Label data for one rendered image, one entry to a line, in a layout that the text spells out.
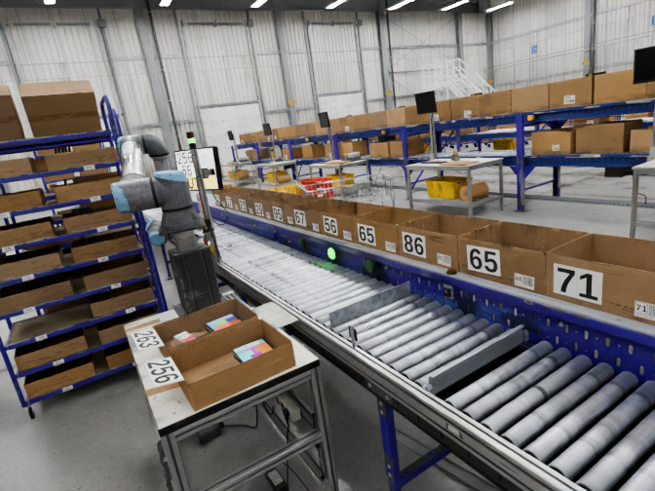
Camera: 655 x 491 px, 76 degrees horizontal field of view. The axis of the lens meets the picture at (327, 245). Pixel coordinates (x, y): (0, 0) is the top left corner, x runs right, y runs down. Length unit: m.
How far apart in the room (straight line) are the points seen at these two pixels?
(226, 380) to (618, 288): 1.27
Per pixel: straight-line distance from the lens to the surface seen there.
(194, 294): 2.23
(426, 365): 1.54
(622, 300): 1.58
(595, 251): 1.91
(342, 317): 1.87
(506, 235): 2.09
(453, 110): 7.90
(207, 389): 1.50
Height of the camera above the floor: 1.57
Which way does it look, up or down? 16 degrees down
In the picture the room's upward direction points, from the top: 8 degrees counter-clockwise
